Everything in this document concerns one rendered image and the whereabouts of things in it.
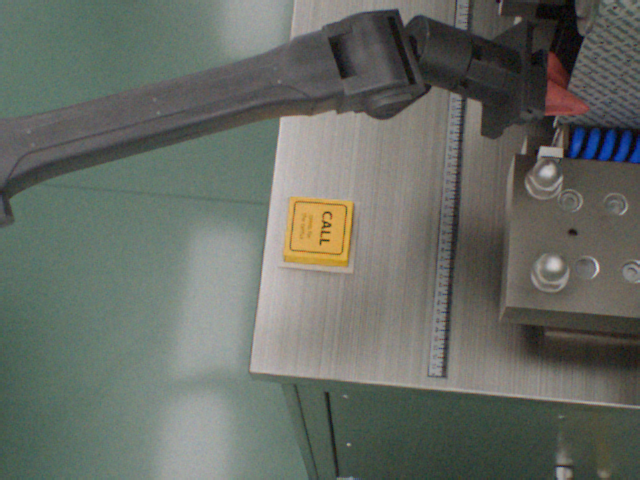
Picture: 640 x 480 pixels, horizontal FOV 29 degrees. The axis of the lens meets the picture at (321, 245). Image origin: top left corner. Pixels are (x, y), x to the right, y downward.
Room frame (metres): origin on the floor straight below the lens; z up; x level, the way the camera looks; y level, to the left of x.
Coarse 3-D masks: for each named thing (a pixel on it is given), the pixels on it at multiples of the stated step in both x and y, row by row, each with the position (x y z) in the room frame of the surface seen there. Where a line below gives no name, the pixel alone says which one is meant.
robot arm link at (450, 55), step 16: (416, 16) 0.55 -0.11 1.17; (416, 32) 0.53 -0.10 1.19; (432, 32) 0.52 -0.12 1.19; (448, 32) 0.53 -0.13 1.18; (464, 32) 0.53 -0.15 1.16; (416, 48) 0.51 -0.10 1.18; (432, 48) 0.51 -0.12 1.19; (448, 48) 0.51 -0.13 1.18; (464, 48) 0.51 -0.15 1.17; (432, 64) 0.50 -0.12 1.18; (448, 64) 0.50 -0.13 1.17; (464, 64) 0.50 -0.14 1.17; (432, 80) 0.49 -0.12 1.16; (448, 80) 0.49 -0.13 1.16
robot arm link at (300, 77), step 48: (288, 48) 0.50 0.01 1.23; (336, 48) 0.51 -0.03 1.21; (384, 48) 0.50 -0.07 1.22; (144, 96) 0.46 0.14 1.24; (192, 96) 0.46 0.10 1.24; (240, 96) 0.46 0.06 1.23; (288, 96) 0.46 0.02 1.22; (336, 96) 0.46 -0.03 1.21; (0, 144) 0.43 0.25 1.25; (48, 144) 0.42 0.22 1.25; (96, 144) 0.42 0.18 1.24; (144, 144) 0.43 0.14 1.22; (0, 192) 0.39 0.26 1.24
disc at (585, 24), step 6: (594, 0) 0.49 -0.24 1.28; (600, 0) 0.49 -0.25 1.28; (594, 6) 0.49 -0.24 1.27; (588, 12) 0.49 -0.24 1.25; (594, 12) 0.48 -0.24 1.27; (576, 18) 0.52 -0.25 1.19; (582, 18) 0.51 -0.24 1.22; (588, 18) 0.49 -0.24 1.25; (594, 18) 0.48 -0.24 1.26; (582, 24) 0.50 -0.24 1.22; (588, 24) 0.48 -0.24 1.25; (582, 30) 0.49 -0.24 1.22; (588, 30) 0.48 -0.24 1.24
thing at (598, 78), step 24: (600, 48) 0.49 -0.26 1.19; (624, 48) 0.49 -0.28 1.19; (576, 72) 0.49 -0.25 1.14; (600, 72) 0.49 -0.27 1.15; (624, 72) 0.48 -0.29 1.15; (576, 96) 0.49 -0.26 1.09; (600, 96) 0.49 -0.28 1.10; (624, 96) 0.48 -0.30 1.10; (576, 120) 0.49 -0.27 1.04; (600, 120) 0.48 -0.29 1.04; (624, 120) 0.48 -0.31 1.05
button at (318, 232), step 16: (304, 208) 0.47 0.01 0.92; (320, 208) 0.46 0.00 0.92; (336, 208) 0.46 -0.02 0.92; (352, 208) 0.46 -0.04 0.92; (288, 224) 0.45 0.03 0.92; (304, 224) 0.45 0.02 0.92; (320, 224) 0.45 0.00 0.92; (336, 224) 0.44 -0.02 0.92; (288, 240) 0.43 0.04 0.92; (304, 240) 0.43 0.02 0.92; (320, 240) 0.43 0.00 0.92; (336, 240) 0.43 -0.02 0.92; (288, 256) 0.41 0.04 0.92; (304, 256) 0.41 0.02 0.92; (320, 256) 0.41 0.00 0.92; (336, 256) 0.41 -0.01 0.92
